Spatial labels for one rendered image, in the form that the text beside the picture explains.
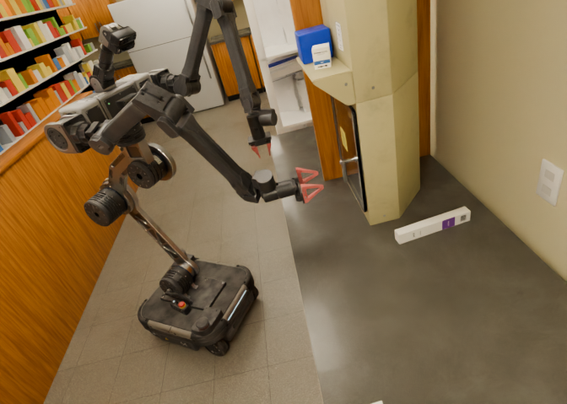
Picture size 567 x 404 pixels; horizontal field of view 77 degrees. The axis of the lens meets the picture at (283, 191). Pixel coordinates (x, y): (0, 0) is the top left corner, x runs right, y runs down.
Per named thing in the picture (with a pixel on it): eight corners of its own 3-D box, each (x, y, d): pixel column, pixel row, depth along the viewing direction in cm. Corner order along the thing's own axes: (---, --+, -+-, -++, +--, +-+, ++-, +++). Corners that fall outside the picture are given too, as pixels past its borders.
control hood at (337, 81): (331, 76, 132) (326, 48, 127) (356, 104, 105) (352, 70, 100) (300, 84, 133) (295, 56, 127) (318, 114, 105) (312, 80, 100)
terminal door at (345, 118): (345, 173, 154) (332, 83, 133) (367, 214, 128) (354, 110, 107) (343, 174, 154) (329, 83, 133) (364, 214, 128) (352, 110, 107)
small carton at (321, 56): (332, 61, 111) (328, 42, 108) (331, 67, 107) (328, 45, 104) (315, 65, 112) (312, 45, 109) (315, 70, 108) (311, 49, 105)
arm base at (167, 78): (175, 93, 172) (164, 67, 166) (187, 91, 168) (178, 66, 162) (164, 99, 166) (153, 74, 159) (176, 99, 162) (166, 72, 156)
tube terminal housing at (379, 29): (402, 167, 157) (391, -35, 116) (437, 209, 130) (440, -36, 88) (347, 181, 158) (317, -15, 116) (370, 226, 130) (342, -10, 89)
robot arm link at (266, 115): (252, 96, 153) (242, 99, 146) (276, 94, 148) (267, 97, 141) (256, 124, 158) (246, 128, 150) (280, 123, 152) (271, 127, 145)
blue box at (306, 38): (326, 51, 124) (322, 24, 119) (333, 56, 116) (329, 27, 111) (299, 58, 124) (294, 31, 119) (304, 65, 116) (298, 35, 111)
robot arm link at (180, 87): (210, -13, 144) (194, -16, 136) (237, 2, 142) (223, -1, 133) (186, 89, 168) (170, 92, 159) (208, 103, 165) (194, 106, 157)
